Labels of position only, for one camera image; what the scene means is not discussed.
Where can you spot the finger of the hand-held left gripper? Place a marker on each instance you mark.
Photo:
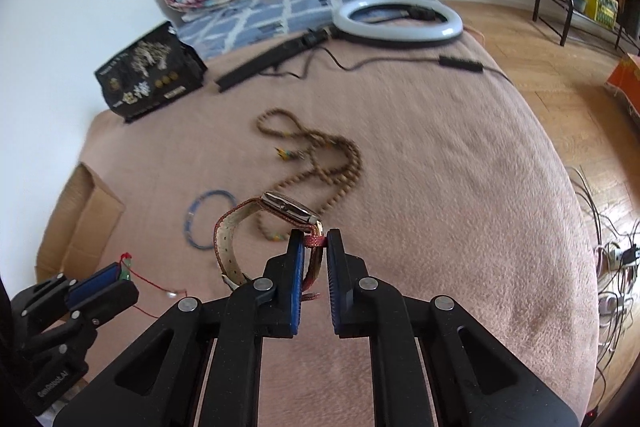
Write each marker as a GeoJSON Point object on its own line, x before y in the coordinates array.
{"type": "Point", "coordinates": [95, 286]}
{"type": "Point", "coordinates": [115, 302]}

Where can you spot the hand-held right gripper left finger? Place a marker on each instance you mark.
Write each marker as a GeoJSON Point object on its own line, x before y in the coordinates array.
{"type": "Point", "coordinates": [296, 277]}

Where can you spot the blue checked bedsheet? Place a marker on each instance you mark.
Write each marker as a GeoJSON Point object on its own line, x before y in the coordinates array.
{"type": "Point", "coordinates": [280, 12]}

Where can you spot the yellow box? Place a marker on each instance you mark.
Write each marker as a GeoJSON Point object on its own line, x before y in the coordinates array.
{"type": "Point", "coordinates": [600, 2]}

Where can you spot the white power strip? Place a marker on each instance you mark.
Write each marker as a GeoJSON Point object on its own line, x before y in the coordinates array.
{"type": "Point", "coordinates": [622, 255]}

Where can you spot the thin blue bangle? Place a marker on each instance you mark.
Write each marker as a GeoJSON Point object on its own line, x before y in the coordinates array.
{"type": "Point", "coordinates": [215, 193]}

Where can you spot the black folded tripod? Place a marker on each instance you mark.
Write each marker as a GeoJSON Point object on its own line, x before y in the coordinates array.
{"type": "Point", "coordinates": [260, 59]}

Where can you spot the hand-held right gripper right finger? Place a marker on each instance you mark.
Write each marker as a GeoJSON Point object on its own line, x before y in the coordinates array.
{"type": "Point", "coordinates": [334, 277]}

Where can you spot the black printed snack bag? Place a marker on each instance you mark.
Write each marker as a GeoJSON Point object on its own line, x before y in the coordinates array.
{"type": "Point", "coordinates": [145, 67]}

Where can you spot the shallow cardboard box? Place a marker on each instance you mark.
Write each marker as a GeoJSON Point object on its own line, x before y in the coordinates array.
{"type": "Point", "coordinates": [75, 217]}

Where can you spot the orange box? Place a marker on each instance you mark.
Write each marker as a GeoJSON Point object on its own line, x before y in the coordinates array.
{"type": "Point", "coordinates": [625, 79]}

